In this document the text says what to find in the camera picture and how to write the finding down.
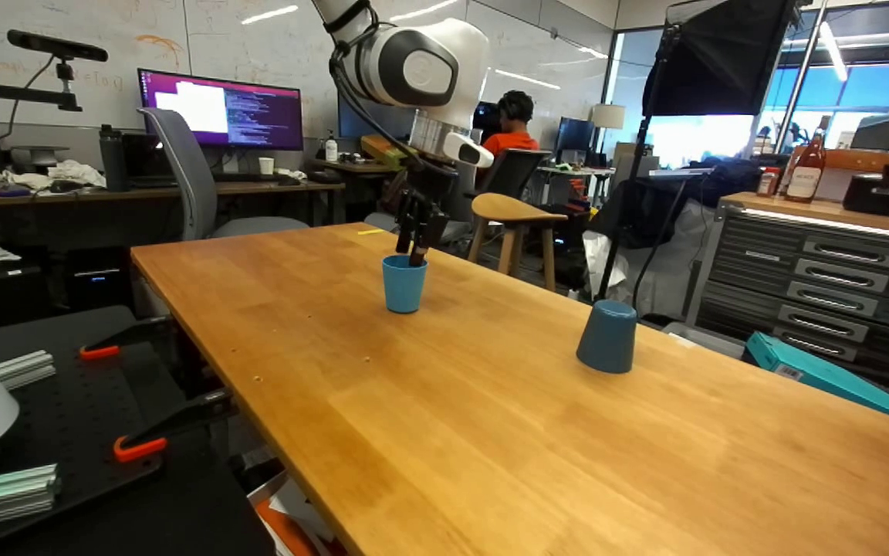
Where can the orange handled clamp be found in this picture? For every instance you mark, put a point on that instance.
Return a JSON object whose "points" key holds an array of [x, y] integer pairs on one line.
{"points": [[155, 436], [110, 347]]}

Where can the dark blue upside-down cup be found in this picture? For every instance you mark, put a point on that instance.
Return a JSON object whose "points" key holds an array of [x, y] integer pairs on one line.
{"points": [[609, 339]]}

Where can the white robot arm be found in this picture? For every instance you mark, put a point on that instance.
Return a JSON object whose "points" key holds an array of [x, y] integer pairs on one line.
{"points": [[433, 68]]}

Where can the red sauce bottle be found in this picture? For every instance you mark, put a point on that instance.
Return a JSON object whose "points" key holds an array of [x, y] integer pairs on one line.
{"points": [[807, 164]]}

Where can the black box on cabinet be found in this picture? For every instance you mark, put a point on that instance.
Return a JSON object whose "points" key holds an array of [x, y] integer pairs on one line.
{"points": [[868, 192]]}

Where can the computer monitor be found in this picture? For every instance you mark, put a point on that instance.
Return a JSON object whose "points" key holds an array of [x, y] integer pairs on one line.
{"points": [[227, 113]]}

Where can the light blue upright cup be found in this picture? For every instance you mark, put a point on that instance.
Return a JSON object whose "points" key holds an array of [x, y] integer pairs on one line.
{"points": [[402, 286]]}

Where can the dark wooden desk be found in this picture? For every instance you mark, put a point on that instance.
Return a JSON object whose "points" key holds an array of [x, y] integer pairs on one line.
{"points": [[153, 215]]}

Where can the black hanging screen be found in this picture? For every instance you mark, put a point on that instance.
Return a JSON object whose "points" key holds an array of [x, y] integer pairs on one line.
{"points": [[713, 56]]}

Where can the wooden stool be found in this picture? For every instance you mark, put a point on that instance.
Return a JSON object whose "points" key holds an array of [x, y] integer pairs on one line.
{"points": [[517, 220]]}

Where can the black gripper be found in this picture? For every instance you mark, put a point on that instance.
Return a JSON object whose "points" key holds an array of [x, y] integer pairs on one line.
{"points": [[420, 209]]}

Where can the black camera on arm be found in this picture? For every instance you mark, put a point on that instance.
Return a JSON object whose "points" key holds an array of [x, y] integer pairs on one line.
{"points": [[56, 43]]}

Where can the grey office chair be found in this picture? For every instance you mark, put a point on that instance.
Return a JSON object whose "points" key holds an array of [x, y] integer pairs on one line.
{"points": [[199, 186]]}

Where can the grey drawer cabinet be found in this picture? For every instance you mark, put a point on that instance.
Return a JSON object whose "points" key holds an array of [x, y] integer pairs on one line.
{"points": [[808, 279]]}

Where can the person in orange shirt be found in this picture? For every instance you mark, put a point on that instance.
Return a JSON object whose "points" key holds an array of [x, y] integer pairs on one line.
{"points": [[513, 113]]}

